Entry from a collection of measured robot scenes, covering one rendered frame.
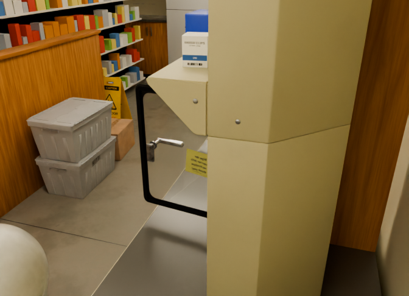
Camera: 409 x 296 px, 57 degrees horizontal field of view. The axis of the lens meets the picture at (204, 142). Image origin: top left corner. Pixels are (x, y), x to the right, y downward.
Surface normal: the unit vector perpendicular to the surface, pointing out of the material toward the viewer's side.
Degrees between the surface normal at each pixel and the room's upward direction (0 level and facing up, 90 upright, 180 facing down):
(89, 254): 0
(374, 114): 90
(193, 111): 90
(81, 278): 0
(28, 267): 64
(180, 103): 90
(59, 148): 95
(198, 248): 0
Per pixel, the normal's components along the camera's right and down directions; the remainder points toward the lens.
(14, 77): 0.96, 0.12
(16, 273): 0.77, -0.29
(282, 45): 0.47, 0.37
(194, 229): 0.00, -0.91
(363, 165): -0.29, 0.40
